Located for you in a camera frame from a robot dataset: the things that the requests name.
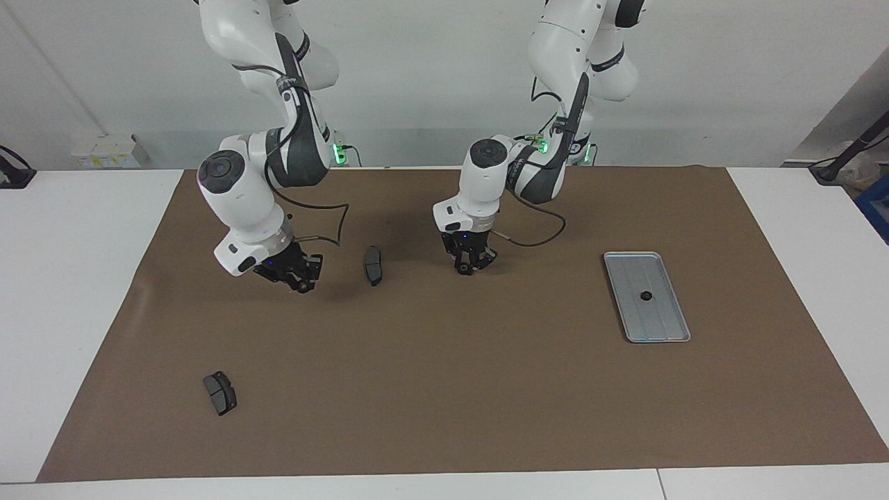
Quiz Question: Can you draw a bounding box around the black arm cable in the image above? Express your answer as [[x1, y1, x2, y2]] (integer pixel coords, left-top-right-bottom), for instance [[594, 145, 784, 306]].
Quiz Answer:
[[497, 76, 567, 247], [233, 62, 349, 247]]

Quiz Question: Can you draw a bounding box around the black stand pole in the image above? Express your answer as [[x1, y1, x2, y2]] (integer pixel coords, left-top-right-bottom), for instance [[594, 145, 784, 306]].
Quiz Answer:
[[809, 111, 889, 185]]

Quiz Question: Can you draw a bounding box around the black table clamp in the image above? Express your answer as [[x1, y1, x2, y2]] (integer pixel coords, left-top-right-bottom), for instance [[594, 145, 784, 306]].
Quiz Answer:
[[0, 144, 37, 190]]

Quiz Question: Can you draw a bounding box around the silver metal tray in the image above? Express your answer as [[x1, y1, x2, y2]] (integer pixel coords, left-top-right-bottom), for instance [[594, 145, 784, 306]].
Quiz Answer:
[[604, 251, 692, 344]]

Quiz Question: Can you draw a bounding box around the crumpled clear plastic bag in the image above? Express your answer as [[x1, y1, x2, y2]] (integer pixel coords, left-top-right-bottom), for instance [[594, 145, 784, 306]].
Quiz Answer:
[[844, 151, 888, 192]]

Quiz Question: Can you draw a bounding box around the brown table mat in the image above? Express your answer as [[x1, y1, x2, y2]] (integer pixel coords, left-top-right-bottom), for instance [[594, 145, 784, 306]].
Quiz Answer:
[[36, 165, 889, 483]]

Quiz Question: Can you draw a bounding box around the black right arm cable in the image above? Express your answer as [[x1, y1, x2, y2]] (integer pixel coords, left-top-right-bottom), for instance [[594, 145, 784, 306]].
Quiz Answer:
[[233, 62, 349, 247]]

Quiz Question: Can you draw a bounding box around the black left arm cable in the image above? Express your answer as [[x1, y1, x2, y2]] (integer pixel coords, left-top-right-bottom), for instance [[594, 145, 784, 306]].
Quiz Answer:
[[497, 76, 567, 247]]

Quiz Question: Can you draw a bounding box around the white wall socket box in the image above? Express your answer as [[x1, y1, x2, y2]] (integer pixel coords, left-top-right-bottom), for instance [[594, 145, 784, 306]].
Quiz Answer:
[[72, 134, 150, 169]]

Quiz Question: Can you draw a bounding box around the wide grey brake pad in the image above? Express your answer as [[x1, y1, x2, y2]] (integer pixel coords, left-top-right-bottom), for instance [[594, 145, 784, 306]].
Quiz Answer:
[[202, 371, 238, 417]]

